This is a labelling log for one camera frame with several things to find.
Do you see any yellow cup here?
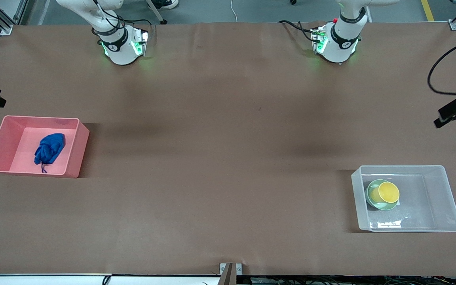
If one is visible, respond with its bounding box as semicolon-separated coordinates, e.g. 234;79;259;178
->
372;182;400;204

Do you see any metal table edge bracket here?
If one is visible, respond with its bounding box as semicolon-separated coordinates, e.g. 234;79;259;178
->
219;263;243;285

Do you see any clear plastic box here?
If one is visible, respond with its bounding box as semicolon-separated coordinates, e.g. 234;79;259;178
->
351;165;456;232

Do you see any white table edge rail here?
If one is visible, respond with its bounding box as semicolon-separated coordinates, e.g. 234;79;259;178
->
0;274;221;285

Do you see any black and white shoe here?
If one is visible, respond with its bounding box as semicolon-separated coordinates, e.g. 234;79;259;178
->
149;0;179;10

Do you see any pale green bowl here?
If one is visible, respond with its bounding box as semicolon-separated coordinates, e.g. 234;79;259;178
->
365;179;401;211

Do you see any black left arm base cable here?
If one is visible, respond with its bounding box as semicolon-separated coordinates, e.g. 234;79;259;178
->
279;20;320;42

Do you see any pink plastic bin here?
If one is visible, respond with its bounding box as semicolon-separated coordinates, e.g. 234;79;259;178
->
0;115;90;179

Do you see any chair leg with caster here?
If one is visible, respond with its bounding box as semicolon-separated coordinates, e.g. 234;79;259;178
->
146;0;168;25

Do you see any black right arm base cable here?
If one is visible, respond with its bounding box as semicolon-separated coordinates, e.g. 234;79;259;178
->
93;0;153;45

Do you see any brown table cover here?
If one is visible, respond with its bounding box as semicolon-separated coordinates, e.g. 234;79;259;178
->
0;22;456;276

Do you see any black arm base cable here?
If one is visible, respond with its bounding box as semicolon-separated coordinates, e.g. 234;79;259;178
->
93;0;153;45
279;20;320;42

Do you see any blue cloth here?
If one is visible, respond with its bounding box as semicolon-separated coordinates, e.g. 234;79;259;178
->
34;133;66;174

